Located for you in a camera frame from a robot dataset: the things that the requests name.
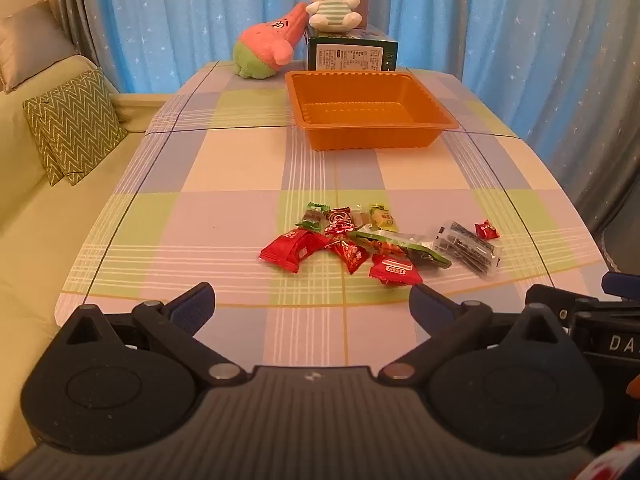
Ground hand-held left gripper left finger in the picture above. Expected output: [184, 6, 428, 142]
[60, 282, 251, 387]

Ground long green snack packet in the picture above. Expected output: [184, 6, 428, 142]
[349, 229, 452, 269]

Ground orange plastic tray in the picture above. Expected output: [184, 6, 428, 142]
[284, 71, 461, 152]

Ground green brown candy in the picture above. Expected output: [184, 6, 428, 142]
[295, 201, 329, 233]

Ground light green sofa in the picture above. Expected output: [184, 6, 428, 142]
[0, 55, 168, 461]

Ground blue grey star curtain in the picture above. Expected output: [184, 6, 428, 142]
[52, 0, 321, 96]
[370, 0, 640, 261]

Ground grey satin pillow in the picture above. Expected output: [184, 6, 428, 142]
[0, 0, 78, 93]

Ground dark green carton box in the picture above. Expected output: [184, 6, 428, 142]
[306, 30, 399, 73]

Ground yellow green candy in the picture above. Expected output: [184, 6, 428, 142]
[369, 202, 401, 233]

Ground pink green star plush toy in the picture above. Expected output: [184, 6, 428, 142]
[233, 2, 311, 81]

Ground green zigzag pillow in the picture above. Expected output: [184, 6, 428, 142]
[37, 130, 68, 186]
[22, 67, 129, 186]

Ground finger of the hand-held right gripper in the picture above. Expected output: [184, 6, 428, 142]
[525, 284, 601, 333]
[601, 271, 640, 302]

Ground plaid tablecloth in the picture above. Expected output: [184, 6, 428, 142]
[60, 60, 613, 376]

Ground clear packet of dark sticks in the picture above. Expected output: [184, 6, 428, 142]
[434, 220, 502, 281]

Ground red cartoon snack packet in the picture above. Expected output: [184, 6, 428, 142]
[325, 237, 372, 276]

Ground red white candy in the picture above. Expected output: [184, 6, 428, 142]
[324, 207, 353, 237]

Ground small red candy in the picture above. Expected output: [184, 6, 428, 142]
[474, 219, 502, 241]

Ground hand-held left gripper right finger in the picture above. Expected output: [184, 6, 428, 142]
[377, 285, 571, 386]

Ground person's red patterned clothing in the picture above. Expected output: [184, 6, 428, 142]
[570, 437, 640, 480]

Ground red white label snack packet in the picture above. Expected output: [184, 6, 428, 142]
[258, 227, 331, 274]
[369, 254, 424, 286]

